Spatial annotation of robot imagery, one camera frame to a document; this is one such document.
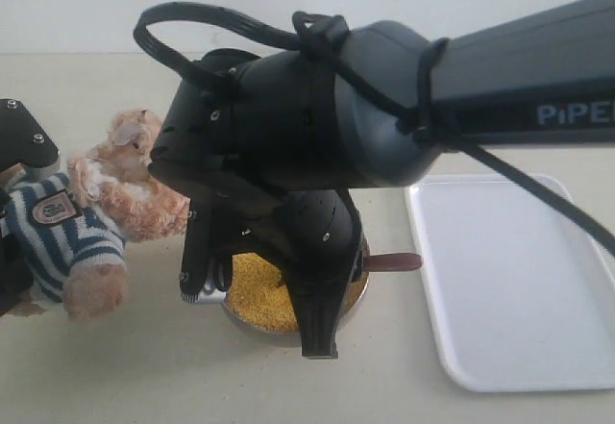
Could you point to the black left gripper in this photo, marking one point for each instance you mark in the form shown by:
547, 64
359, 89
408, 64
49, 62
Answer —
16, 277

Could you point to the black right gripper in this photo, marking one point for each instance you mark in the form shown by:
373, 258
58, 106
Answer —
314, 237

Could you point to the plush teddy bear striped sweater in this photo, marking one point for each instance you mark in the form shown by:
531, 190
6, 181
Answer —
73, 226

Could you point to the dark red wooden spoon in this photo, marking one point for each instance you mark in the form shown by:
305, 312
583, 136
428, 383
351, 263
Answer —
393, 262

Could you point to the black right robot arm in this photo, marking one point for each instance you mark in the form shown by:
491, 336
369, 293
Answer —
270, 130

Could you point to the metal bowl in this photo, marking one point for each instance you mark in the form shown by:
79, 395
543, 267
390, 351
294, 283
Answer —
293, 313

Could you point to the yellow millet grains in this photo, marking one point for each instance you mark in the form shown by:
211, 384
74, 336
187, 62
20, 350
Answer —
259, 294

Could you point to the white plastic tray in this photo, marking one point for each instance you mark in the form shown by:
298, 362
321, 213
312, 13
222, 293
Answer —
520, 298

